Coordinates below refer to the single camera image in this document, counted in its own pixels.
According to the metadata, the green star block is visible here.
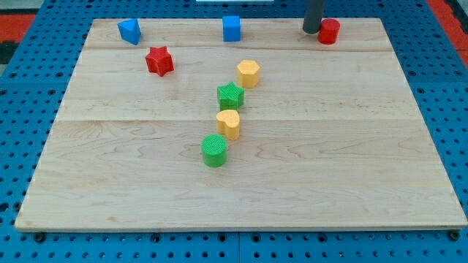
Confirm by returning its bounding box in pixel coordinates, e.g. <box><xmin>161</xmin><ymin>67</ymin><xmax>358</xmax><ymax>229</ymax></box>
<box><xmin>217</xmin><ymin>82</ymin><xmax>244</xmax><ymax>111</ymax></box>

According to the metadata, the yellow hexagon block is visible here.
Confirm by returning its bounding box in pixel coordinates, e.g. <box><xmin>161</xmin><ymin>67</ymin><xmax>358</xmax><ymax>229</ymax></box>
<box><xmin>237</xmin><ymin>60</ymin><xmax>260</xmax><ymax>88</ymax></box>

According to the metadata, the red star block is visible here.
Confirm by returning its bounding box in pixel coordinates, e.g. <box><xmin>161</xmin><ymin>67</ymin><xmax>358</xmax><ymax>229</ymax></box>
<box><xmin>145</xmin><ymin>46</ymin><xmax>174</xmax><ymax>77</ymax></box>

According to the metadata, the yellow heart block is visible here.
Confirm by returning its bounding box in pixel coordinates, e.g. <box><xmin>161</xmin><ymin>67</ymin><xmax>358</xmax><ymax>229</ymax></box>
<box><xmin>216</xmin><ymin>110</ymin><xmax>241</xmax><ymax>140</ymax></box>

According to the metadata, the green cylinder block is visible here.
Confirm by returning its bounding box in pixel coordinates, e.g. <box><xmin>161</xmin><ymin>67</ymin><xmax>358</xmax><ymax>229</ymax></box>
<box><xmin>201</xmin><ymin>134</ymin><xmax>227</xmax><ymax>167</ymax></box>

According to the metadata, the light wooden board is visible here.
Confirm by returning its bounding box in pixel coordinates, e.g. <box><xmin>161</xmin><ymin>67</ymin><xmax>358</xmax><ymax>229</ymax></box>
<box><xmin>15</xmin><ymin>18</ymin><xmax>467</xmax><ymax>232</ymax></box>

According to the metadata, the blue cube block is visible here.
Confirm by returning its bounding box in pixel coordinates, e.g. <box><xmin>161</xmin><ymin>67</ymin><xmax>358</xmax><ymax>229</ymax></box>
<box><xmin>222</xmin><ymin>15</ymin><xmax>241</xmax><ymax>42</ymax></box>

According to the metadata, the red cylinder block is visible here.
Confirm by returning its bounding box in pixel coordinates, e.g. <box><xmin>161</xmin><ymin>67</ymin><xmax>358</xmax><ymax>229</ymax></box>
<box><xmin>317</xmin><ymin>18</ymin><xmax>341</xmax><ymax>45</ymax></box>

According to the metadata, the blue triangle block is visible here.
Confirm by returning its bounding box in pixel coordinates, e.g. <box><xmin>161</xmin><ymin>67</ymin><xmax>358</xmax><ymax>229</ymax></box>
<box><xmin>118</xmin><ymin>18</ymin><xmax>141</xmax><ymax>45</ymax></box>

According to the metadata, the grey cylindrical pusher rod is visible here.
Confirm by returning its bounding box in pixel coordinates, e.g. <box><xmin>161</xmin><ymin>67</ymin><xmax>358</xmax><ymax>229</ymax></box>
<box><xmin>302</xmin><ymin>0</ymin><xmax>326</xmax><ymax>34</ymax></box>

